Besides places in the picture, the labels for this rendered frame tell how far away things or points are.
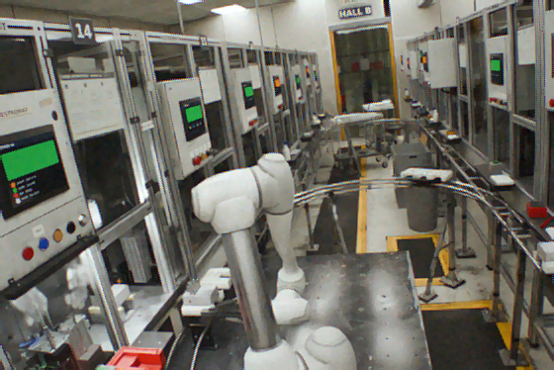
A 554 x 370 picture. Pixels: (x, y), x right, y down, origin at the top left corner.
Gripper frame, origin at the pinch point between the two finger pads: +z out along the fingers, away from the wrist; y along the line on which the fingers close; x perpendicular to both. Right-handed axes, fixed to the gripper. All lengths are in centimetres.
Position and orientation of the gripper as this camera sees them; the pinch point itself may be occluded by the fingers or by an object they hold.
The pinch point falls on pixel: (209, 312)
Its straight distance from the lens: 173.3
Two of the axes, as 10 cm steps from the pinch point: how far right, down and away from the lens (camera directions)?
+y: -1.5, -9.5, -2.7
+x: -2.1, 3.0, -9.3
